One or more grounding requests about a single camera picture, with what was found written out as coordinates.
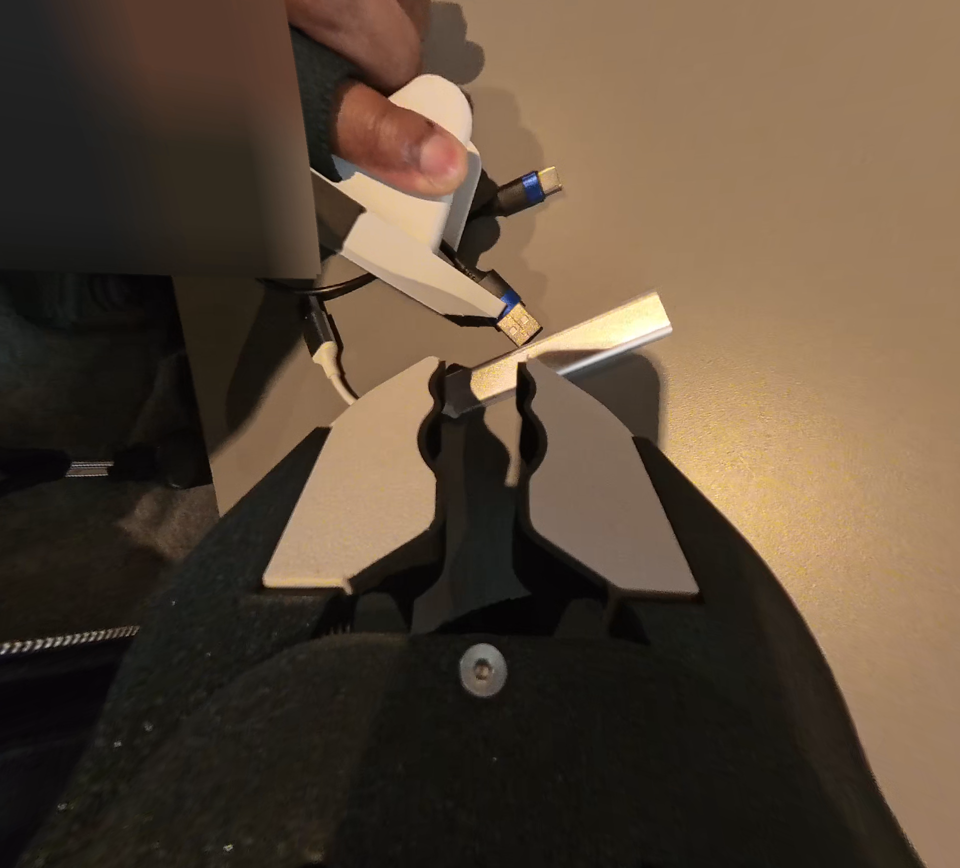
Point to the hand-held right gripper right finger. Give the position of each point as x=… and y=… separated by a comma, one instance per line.
x=608, y=501

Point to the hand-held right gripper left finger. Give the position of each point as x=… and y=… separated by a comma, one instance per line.
x=353, y=501

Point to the person's torso in dark jacket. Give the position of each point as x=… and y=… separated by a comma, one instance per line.
x=90, y=538

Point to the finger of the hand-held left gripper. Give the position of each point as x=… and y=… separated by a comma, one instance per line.
x=398, y=261

